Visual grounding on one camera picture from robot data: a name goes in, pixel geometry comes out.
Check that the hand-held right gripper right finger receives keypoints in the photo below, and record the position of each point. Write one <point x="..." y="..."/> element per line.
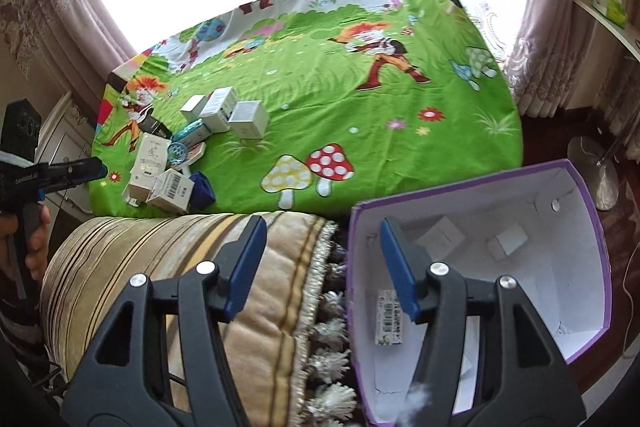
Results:
<point x="397" y="262"/>

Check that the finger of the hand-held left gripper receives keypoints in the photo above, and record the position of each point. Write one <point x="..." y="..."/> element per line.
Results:
<point x="75" y="170"/>

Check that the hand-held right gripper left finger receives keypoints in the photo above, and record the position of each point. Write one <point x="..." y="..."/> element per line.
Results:
<point x="247" y="257"/>

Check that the small white cube carton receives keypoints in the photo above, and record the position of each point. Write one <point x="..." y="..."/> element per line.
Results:
<point x="507" y="248"/>

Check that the purple cardboard box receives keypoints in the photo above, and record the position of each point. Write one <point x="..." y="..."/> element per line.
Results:
<point x="550" y="287"/>

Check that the person's left hand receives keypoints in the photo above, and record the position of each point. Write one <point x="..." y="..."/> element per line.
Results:
<point x="39" y="247"/>

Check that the white dresser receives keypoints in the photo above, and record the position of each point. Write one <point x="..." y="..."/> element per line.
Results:
<point x="65" y="132"/>

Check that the striped plush cushion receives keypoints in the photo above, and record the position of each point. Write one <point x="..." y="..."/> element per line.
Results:
<point x="150" y="247"/>

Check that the pile of assorted cartons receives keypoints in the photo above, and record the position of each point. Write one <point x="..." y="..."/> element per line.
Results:
<point x="245" y="119"/>

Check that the white fluff tuft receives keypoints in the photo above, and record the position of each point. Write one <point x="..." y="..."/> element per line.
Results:
<point x="417" y="404"/>

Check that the cartoon printed green bedsheet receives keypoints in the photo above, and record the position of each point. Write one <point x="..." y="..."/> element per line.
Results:
<point x="350" y="117"/>

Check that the pink curtain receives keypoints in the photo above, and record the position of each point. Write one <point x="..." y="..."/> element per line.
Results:
<point x="60" y="7"/>
<point x="560" y="32"/>

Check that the round metal stand base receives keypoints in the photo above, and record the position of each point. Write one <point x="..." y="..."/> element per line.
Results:
<point x="592" y="177"/>

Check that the green tissue pack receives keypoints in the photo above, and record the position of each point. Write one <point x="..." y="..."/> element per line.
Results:
<point x="610" y="7"/>

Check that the white wall shelf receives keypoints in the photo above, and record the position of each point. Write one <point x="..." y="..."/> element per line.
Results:
<point x="612" y="27"/>

